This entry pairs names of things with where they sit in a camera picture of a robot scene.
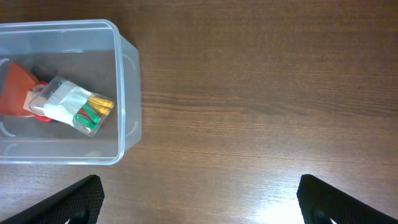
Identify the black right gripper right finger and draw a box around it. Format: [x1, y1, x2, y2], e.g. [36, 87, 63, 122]
[297, 174, 397, 224]

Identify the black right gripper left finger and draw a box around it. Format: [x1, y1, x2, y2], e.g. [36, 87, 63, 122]
[1, 175, 105, 224]

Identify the clear case of screwdrivers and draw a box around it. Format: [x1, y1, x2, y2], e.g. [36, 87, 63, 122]
[25, 77, 115, 136]

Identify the orange scraper with wooden handle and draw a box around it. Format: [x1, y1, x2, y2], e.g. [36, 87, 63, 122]
[1, 58, 46, 118]

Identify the clear plastic storage container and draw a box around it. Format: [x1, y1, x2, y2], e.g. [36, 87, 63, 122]
[1, 19, 142, 165]

